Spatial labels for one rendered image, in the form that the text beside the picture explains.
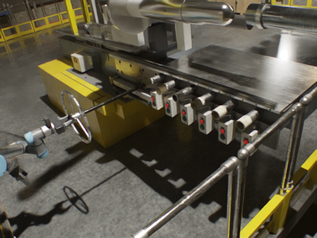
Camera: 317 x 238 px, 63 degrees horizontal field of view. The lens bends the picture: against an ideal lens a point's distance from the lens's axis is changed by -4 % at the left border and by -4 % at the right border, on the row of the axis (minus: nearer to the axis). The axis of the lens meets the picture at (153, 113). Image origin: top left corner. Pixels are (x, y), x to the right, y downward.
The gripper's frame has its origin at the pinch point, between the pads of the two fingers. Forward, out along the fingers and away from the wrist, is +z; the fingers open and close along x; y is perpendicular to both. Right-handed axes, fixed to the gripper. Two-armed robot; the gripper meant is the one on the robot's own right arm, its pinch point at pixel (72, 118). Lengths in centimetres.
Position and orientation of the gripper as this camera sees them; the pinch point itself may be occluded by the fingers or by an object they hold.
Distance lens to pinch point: 183.5
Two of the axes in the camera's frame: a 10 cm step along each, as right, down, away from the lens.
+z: 7.6, -4.1, 4.9
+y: 0.7, 8.2, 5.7
